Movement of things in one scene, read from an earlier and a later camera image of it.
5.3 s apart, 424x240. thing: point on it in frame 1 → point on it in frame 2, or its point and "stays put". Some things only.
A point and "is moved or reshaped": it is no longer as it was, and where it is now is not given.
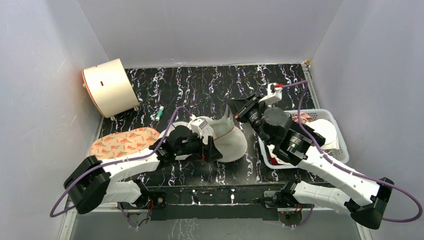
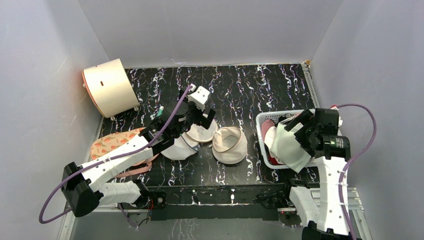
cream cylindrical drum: (109, 89) stays put
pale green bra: (219, 127) is moved or reshaped
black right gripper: (247, 108) → (305, 129)
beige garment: (231, 147) stays put
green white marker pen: (160, 111) stays put
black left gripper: (206, 152) → (206, 122)
